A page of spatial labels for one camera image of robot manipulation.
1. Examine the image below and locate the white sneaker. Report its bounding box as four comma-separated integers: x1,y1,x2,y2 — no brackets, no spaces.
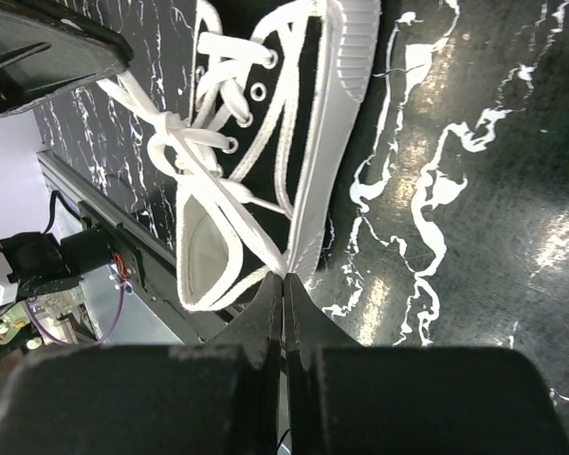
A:
176,1,381,311

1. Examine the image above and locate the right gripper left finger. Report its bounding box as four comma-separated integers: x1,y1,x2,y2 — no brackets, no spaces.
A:
0,274,283,454

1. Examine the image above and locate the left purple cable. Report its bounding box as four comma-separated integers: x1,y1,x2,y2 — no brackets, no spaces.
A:
26,279,127,347

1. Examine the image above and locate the black marble mat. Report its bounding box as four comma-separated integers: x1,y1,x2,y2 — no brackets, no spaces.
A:
30,0,569,455

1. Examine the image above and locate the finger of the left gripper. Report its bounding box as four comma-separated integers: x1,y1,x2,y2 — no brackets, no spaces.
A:
0,1,133,118

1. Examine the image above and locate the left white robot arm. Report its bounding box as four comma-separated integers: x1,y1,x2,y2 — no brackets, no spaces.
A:
0,1,134,306

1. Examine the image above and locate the white shoelace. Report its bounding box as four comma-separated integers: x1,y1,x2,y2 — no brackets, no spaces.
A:
98,30,293,274

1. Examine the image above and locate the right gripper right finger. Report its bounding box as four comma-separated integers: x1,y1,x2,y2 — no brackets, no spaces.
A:
283,275,569,454

